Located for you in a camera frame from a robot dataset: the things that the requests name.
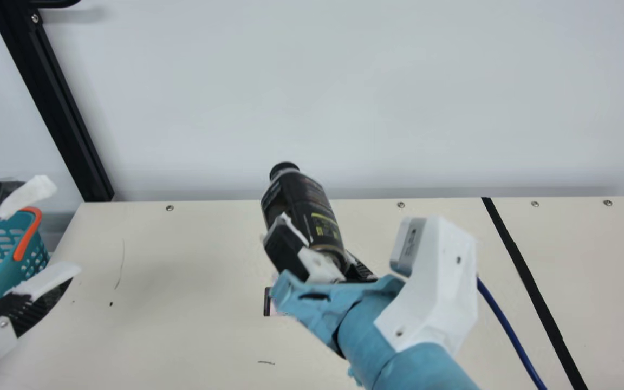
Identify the black post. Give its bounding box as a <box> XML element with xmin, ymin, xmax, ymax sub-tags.
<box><xmin>0</xmin><ymin>0</ymin><xmax>115</xmax><ymax>203</ymax></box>

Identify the black strip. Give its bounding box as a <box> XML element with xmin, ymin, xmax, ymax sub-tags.
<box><xmin>482</xmin><ymin>197</ymin><xmax>589</xmax><ymax>390</ymax></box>

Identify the dark coffee bottle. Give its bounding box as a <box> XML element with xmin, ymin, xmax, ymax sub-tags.
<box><xmin>261</xmin><ymin>161</ymin><xmax>348</xmax><ymax>271</ymax></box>

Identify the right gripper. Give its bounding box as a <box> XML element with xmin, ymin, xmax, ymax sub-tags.
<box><xmin>262</xmin><ymin>212</ymin><xmax>482</xmax><ymax>390</ymax></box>

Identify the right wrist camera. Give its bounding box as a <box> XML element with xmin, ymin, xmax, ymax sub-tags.
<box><xmin>374</xmin><ymin>216</ymin><xmax>479</xmax><ymax>356</ymax></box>

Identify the blue cable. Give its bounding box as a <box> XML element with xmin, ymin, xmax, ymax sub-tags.
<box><xmin>477</xmin><ymin>277</ymin><xmax>549</xmax><ymax>390</ymax></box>

